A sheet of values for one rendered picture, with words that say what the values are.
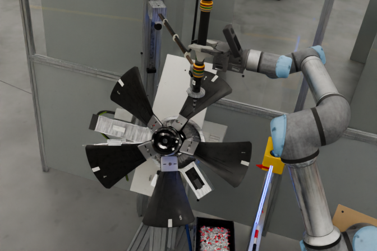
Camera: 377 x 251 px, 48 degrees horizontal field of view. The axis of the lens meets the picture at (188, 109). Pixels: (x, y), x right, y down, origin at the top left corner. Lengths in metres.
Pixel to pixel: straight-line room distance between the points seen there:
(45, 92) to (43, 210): 0.83
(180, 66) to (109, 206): 1.42
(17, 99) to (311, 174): 3.44
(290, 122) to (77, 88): 1.83
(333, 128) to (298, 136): 0.10
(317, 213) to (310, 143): 0.23
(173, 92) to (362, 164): 1.19
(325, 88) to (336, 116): 0.15
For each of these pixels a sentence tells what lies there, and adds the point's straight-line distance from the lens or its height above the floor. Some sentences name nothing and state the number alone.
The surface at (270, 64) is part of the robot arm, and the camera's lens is 1.47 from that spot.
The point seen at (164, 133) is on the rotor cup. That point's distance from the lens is 1.74.
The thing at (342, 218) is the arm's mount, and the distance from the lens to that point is 1.65.
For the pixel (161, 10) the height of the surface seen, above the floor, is 1.56.
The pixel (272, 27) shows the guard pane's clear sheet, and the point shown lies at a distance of 2.22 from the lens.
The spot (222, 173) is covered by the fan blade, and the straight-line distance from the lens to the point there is 1.70.
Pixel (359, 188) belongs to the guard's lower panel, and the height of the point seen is 0.63.
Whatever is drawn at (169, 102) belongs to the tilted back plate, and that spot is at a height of 1.19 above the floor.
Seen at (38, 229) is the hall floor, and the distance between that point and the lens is 3.07.
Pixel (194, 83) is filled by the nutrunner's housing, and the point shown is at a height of 1.50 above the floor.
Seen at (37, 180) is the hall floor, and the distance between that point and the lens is 3.40.
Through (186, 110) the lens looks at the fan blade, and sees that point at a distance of 1.80.
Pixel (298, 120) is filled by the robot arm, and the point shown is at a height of 1.64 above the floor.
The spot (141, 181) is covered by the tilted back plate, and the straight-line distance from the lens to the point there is 2.05.
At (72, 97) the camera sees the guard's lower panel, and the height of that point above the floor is 0.76.
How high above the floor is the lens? 2.30
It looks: 34 degrees down
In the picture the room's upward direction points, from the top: 6 degrees clockwise
